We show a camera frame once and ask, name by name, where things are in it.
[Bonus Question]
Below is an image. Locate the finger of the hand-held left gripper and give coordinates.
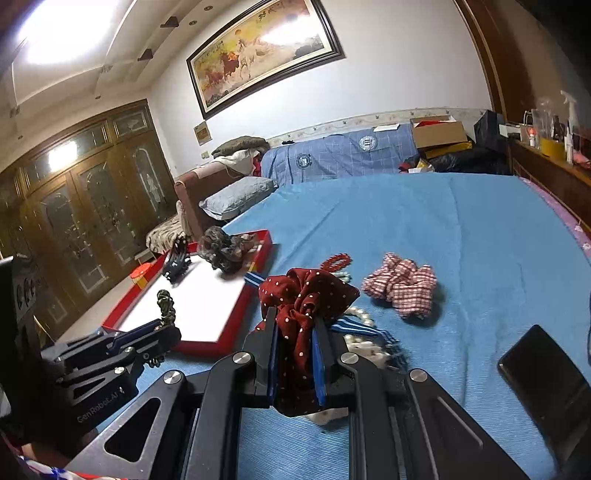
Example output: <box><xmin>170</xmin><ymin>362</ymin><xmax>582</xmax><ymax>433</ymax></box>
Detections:
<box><xmin>41</xmin><ymin>320</ymin><xmax>182</xmax><ymax>365</ymax></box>
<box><xmin>55</xmin><ymin>344</ymin><xmax>169</xmax><ymax>393</ymax></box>

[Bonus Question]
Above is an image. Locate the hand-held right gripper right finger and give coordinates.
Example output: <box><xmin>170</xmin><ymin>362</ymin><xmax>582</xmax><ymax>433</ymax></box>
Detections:
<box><xmin>311</xmin><ymin>318</ymin><xmax>532</xmax><ymax>480</ymax></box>

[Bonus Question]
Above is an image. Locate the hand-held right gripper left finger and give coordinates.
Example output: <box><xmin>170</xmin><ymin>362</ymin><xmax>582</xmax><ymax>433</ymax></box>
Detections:
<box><xmin>65</xmin><ymin>305</ymin><xmax>279</xmax><ymax>480</ymax></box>

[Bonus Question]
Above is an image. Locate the green braided bracelet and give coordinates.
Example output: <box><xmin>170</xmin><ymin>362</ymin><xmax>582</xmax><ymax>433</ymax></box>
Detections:
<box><xmin>156</xmin><ymin>289</ymin><xmax>178</xmax><ymax>328</ymax></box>

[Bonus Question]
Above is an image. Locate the cream spotted scrunchie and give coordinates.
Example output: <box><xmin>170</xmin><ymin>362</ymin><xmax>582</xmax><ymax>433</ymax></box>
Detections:
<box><xmin>316</xmin><ymin>333</ymin><xmax>397</xmax><ymax>424</ymax></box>

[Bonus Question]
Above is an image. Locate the navy striped ribbon bow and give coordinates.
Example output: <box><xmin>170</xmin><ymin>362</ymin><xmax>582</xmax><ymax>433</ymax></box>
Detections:
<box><xmin>244</xmin><ymin>271</ymin><xmax>409</xmax><ymax>370</ymax></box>

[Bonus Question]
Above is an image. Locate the red jewelry box tray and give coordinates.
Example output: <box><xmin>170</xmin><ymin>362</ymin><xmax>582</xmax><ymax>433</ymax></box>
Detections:
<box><xmin>100</xmin><ymin>229</ymin><xmax>274</xmax><ymax>358</ymax></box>

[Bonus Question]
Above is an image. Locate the dark red polka dot scrunchie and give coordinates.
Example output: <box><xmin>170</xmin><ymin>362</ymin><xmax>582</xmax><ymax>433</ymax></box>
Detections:
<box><xmin>252</xmin><ymin>268</ymin><xmax>361</xmax><ymax>418</ymax></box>

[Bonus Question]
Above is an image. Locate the red bead bracelet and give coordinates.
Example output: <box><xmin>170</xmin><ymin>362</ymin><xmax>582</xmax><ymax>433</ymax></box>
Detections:
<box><xmin>320</xmin><ymin>253</ymin><xmax>352</xmax><ymax>274</ymax></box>

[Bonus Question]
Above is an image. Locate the red plaid scrunchie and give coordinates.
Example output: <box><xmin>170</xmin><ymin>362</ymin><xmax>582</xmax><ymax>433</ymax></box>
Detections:
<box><xmin>361</xmin><ymin>252</ymin><xmax>438</xmax><ymax>320</ymax></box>

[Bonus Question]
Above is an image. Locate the red stool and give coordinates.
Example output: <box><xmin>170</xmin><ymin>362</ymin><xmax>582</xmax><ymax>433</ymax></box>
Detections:
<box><xmin>129</xmin><ymin>263</ymin><xmax>156</xmax><ymax>289</ymax></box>

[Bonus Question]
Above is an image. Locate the black hair claw clip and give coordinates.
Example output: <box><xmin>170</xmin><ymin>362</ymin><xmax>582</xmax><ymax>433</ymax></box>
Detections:
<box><xmin>161</xmin><ymin>235</ymin><xmax>192</xmax><ymax>283</ymax></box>

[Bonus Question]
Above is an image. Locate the red white blue clothing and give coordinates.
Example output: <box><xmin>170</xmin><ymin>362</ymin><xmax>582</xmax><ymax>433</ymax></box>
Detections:
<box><xmin>0</xmin><ymin>429</ymin><xmax>107</xmax><ymax>480</ymax></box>

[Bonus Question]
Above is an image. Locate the camouflage scrunchie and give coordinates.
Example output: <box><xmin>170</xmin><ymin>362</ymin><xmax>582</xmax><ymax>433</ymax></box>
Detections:
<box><xmin>198</xmin><ymin>226</ymin><xmax>258</xmax><ymax>274</ymax></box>

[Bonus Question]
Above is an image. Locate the wooden wardrobe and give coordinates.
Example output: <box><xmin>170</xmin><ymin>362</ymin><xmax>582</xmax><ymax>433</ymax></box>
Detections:
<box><xmin>0</xmin><ymin>98</ymin><xmax>178</xmax><ymax>342</ymax></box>

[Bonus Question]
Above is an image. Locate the brown sofa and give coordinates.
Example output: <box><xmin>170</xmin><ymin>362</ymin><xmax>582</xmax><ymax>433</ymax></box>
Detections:
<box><xmin>145</xmin><ymin>168</ymin><xmax>232</xmax><ymax>257</ymax></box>

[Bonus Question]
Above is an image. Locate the grey pillow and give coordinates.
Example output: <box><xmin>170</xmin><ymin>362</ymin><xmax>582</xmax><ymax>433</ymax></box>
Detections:
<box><xmin>198</xmin><ymin>176</ymin><xmax>278</xmax><ymax>221</ymax></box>

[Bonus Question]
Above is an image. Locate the white cloth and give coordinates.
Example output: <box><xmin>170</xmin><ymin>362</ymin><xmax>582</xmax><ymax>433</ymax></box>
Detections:
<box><xmin>215</xmin><ymin>150</ymin><xmax>259</xmax><ymax>177</ymax></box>

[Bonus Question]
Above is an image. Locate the blue checked quilt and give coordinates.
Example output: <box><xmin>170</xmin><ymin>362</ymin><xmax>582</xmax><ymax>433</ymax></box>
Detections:
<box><xmin>261</xmin><ymin>122</ymin><xmax>419</xmax><ymax>186</ymax></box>

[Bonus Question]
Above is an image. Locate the dark green folded clothing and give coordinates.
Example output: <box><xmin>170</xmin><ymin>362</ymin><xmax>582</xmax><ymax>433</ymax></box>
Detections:
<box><xmin>211</xmin><ymin>136</ymin><xmax>270</xmax><ymax>158</ymax></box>

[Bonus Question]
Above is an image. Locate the black phone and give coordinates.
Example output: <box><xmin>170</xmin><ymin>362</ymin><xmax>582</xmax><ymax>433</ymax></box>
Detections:
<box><xmin>497</xmin><ymin>324</ymin><xmax>591</xmax><ymax>467</ymax></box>

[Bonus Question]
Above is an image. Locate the black plastic bag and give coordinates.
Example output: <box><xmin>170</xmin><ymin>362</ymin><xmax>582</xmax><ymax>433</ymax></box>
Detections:
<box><xmin>429</xmin><ymin>148</ymin><xmax>509</xmax><ymax>175</ymax></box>

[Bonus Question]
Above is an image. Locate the cardboard box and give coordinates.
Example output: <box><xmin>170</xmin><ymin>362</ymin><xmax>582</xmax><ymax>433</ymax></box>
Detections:
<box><xmin>410</xmin><ymin>115</ymin><xmax>468</xmax><ymax>149</ymax></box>

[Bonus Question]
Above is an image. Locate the purple bedsheet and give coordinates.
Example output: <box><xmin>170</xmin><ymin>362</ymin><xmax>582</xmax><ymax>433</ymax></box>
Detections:
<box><xmin>522</xmin><ymin>175</ymin><xmax>591</xmax><ymax>252</ymax></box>

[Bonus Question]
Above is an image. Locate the wooden headboard shelf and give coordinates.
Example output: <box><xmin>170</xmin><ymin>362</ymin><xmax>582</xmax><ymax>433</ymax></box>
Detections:
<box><xmin>508</xmin><ymin>138</ymin><xmax>591</xmax><ymax>232</ymax></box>

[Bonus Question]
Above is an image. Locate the framed horse painting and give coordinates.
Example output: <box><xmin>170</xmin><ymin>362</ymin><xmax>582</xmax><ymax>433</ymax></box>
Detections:
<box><xmin>186</xmin><ymin>0</ymin><xmax>347</xmax><ymax>121</ymax></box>

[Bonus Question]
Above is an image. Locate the ceiling light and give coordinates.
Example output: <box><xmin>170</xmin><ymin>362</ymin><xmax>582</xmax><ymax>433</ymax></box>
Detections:
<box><xmin>18</xmin><ymin>0</ymin><xmax>125</xmax><ymax>65</ymax></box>

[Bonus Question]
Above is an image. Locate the yellow container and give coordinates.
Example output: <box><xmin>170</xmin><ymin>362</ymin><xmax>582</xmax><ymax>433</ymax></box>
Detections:
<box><xmin>540</xmin><ymin>137</ymin><xmax>566</xmax><ymax>161</ymax></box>

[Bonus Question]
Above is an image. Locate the white spray bottle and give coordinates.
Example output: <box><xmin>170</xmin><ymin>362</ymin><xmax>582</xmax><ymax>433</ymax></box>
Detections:
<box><xmin>561</xmin><ymin>90</ymin><xmax>580</xmax><ymax>139</ymax></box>

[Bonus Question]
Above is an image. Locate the wooden door frame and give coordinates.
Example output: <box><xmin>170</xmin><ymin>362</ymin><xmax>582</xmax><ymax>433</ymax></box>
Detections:
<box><xmin>455</xmin><ymin>0</ymin><xmax>522</xmax><ymax>123</ymax></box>

